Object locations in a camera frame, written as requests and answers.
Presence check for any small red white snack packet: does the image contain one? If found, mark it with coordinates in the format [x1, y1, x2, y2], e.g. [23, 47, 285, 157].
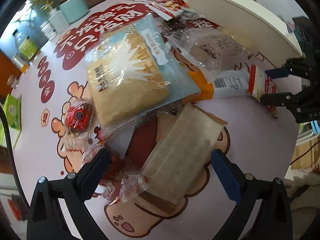
[248, 64, 279, 119]

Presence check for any beige paper snack package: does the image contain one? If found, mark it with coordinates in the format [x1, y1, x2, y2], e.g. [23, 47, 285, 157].
[141, 103, 227, 214]

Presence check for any red white jujube snack bag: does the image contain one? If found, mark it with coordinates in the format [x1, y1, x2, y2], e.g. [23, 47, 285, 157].
[148, 0, 204, 21]

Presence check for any white plastic storage bin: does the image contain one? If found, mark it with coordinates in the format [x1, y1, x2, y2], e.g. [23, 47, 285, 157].
[188, 0, 303, 67]

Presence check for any white orange snack packet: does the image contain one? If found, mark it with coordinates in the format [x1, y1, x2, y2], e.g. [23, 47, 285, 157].
[187, 70, 249, 102]

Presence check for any clear wrapped pastry package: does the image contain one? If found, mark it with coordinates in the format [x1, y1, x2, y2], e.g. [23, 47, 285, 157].
[161, 19, 249, 83]

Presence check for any printed pink table mat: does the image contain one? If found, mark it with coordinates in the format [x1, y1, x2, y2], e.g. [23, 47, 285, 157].
[13, 0, 298, 239]

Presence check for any red round candy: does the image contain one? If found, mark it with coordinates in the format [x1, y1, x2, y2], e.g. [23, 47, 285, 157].
[65, 99, 94, 133]

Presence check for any green tissue box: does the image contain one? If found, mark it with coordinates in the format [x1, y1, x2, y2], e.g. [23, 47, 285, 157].
[2, 94, 22, 148]

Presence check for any small glass jar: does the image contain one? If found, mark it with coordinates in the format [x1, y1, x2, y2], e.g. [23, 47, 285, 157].
[7, 75, 19, 89]

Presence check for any blue white bread package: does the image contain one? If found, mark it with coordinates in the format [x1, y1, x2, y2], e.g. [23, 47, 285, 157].
[85, 14, 201, 134]

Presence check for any green label glass bottle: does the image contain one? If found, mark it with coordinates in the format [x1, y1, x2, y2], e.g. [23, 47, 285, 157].
[11, 29, 40, 73]

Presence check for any white pill bottle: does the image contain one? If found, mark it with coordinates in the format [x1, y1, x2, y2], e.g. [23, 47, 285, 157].
[40, 21, 57, 41]

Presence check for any white plastic bottle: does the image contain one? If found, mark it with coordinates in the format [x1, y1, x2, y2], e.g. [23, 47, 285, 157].
[42, 4, 69, 34]

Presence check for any teal cylindrical canister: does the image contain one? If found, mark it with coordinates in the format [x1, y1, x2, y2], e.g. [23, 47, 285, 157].
[60, 0, 89, 24]

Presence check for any black cable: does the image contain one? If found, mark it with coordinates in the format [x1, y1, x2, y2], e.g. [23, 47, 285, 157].
[0, 104, 32, 210]

